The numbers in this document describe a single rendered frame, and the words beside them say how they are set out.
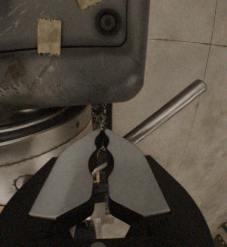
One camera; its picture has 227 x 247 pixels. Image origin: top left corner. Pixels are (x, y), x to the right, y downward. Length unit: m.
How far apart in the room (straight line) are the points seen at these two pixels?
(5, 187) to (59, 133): 0.12
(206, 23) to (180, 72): 0.59
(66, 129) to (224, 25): 2.06
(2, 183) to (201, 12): 1.93
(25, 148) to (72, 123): 0.08
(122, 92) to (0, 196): 0.25
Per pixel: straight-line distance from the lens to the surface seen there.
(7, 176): 0.25
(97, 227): 1.33
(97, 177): 0.74
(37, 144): 0.22
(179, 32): 1.71
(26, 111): 0.25
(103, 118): 0.90
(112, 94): 0.16
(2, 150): 0.22
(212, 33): 2.00
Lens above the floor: 1.39
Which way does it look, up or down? 59 degrees down
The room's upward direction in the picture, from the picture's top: 156 degrees clockwise
